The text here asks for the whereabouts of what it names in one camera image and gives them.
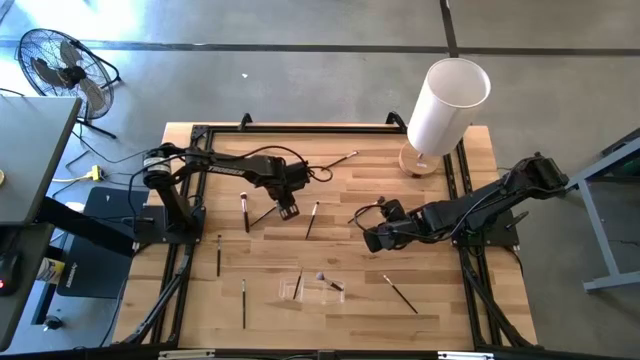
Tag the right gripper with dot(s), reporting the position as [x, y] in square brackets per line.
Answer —
[385, 236]

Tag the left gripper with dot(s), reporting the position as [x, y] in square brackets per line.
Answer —
[285, 200]

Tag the large fluffy head makeup brush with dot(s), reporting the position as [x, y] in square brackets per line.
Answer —
[244, 212]

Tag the white round head makeup brush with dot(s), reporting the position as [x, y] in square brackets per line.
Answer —
[327, 281]

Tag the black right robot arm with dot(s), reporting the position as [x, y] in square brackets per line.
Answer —
[475, 205]

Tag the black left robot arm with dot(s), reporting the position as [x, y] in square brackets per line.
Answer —
[225, 167]

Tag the clear plastic container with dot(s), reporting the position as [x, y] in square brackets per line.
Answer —
[312, 295]

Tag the white shade wooden base lamp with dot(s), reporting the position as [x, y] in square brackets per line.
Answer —
[445, 110]

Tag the yellow power plug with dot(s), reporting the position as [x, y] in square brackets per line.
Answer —
[96, 173]

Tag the black computer case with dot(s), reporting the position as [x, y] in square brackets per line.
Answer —
[90, 272]

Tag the grey metal side table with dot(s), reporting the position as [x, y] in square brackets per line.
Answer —
[595, 220]

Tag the yellow white label box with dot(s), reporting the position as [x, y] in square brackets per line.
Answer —
[50, 270]

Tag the black floor fan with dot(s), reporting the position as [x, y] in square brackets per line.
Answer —
[65, 75]

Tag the grey desk top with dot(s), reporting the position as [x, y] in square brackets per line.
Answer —
[30, 155]

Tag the dark desk with mouse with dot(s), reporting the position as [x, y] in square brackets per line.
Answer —
[32, 260]

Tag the black round caster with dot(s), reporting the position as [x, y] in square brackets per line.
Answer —
[52, 322]

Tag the black computer mouse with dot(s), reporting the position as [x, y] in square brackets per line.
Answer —
[9, 272]

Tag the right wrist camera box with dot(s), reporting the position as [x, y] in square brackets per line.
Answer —
[392, 209]

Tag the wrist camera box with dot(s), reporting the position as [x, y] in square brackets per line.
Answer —
[298, 175]
[392, 209]

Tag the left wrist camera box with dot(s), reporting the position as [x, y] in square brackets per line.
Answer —
[298, 175]

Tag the black aluminium table frame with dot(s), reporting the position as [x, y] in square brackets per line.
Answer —
[325, 129]

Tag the silver edge bracket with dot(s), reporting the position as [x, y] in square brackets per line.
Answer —
[185, 354]
[465, 355]

